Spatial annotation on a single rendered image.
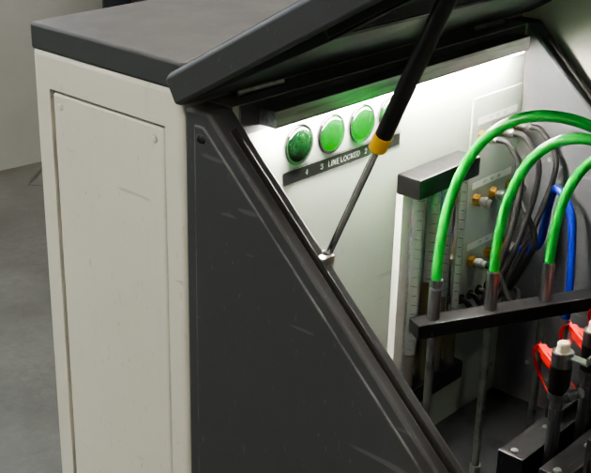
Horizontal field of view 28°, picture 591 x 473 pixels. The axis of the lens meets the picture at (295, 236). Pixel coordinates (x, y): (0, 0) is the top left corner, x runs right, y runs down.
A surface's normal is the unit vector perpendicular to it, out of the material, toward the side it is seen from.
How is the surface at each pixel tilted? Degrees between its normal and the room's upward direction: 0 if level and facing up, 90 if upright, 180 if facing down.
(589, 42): 90
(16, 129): 90
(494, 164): 90
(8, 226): 0
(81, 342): 90
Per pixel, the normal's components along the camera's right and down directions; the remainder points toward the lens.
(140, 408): -0.67, 0.28
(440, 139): 0.74, 0.28
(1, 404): 0.03, -0.92
